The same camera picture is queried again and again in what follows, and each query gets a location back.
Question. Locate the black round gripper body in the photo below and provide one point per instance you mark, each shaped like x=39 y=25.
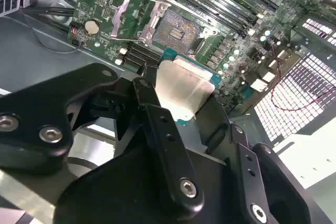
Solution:
x=126 y=187

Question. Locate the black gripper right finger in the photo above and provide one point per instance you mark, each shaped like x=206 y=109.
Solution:
x=252 y=171

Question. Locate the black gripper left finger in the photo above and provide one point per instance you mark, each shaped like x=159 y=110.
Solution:
x=34 y=108

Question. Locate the silver topped green CPU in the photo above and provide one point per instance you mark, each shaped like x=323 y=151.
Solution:
x=183 y=87

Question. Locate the metal socket cover frame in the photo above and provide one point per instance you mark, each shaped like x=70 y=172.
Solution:
x=119 y=18

